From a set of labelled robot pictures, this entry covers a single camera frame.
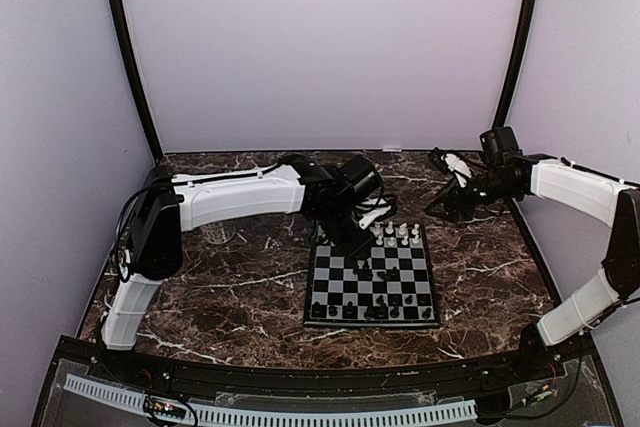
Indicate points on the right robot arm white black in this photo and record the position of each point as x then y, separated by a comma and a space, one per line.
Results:
586, 222

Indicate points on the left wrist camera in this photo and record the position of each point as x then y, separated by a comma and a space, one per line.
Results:
374, 215

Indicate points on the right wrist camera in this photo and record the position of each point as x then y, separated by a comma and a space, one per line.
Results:
450, 163

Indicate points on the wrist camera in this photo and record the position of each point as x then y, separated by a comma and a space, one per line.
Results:
374, 215
450, 163

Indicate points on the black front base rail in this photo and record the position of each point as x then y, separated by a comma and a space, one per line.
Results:
565, 389

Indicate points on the black and white chessboard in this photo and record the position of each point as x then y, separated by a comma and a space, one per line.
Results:
350, 303

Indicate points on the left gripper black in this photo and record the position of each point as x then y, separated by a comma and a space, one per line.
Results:
352, 249

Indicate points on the pile of black chess pieces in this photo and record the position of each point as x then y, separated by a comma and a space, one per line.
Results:
365, 272

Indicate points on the black corner frame post left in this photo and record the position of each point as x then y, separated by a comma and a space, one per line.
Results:
134, 79

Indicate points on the white perforated cable duct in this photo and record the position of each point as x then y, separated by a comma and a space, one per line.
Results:
255, 410

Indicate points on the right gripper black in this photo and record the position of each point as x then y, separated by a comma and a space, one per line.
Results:
449, 197

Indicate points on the white patterned mug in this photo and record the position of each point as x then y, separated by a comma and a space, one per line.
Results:
218, 233

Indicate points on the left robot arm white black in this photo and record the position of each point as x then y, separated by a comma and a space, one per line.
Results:
343, 200

